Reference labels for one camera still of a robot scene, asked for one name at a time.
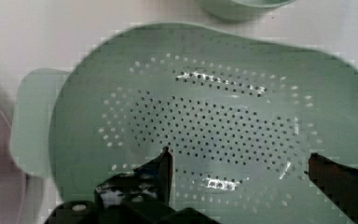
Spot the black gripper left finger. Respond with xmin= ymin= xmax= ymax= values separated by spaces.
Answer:
xmin=94 ymin=147 xmax=173 ymax=209

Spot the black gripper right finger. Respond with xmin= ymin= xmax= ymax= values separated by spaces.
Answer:
xmin=308 ymin=153 xmax=358 ymax=224

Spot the green plastic strainer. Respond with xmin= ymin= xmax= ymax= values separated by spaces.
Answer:
xmin=10 ymin=23 xmax=358 ymax=224

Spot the green cup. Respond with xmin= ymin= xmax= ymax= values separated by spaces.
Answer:
xmin=197 ymin=0 xmax=296 ymax=21

